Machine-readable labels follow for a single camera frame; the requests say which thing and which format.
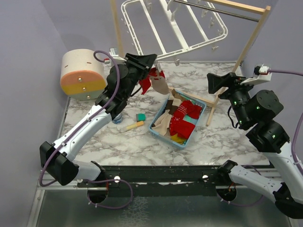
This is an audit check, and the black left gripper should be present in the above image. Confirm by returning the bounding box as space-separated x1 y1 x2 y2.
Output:
122 53 156 99

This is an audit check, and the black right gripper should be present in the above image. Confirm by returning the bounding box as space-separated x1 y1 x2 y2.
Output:
206 71 258 127

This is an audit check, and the red beige reindeer sock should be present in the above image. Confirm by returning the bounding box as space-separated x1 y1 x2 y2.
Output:
149 68 169 95

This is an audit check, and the red santa sock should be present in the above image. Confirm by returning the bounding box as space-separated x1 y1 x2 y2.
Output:
139 77 151 95

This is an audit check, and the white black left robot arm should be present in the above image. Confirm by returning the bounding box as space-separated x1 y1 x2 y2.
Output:
39 53 157 187

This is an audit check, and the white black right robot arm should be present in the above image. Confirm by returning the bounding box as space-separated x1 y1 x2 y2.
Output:
207 72 303 219

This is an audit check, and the white plastic clip hanger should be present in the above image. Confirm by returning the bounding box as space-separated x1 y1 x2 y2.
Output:
120 0 229 63

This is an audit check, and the green grey eraser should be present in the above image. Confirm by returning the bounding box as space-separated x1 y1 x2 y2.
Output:
136 113 146 122

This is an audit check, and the red snowflake sock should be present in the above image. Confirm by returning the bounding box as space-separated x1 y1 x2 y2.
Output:
169 100 202 139

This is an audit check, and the yellow highlighter pen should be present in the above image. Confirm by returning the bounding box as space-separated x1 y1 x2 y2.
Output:
122 121 144 131

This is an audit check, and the pastel round drawer box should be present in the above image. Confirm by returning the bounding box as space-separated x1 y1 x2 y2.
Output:
60 49 107 101

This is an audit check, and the cream ribbed sock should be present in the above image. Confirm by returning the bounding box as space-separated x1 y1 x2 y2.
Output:
151 89 186 138

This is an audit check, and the yellow sock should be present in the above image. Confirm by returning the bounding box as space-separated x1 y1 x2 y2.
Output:
170 133 187 145

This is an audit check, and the blue perforated plastic basket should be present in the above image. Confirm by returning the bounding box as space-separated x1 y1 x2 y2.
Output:
149 89 206 149

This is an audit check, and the metal hanging rod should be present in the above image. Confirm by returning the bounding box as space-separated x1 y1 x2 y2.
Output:
175 0 260 23

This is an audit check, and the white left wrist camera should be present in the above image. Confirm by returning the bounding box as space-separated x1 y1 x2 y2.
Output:
104 47 125 66

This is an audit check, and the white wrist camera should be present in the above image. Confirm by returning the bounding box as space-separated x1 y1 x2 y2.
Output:
104 47 125 66
240 64 272 86

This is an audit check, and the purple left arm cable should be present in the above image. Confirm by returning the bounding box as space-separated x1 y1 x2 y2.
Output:
39 50 120 187

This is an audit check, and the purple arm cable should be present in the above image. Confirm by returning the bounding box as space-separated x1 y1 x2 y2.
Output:
39 50 120 187
267 69 303 173

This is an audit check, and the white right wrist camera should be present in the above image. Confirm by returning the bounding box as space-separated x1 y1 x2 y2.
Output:
240 64 272 86

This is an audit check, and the wooden hanger rack frame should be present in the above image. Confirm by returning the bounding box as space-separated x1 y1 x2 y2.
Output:
109 0 272 127

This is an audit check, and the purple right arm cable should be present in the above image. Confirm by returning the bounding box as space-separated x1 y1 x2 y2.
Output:
267 69 303 173

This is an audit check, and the black mounting rail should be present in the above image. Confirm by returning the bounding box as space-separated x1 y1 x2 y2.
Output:
77 166 232 197

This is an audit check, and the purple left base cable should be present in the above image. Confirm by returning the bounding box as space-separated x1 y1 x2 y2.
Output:
87 179 134 211

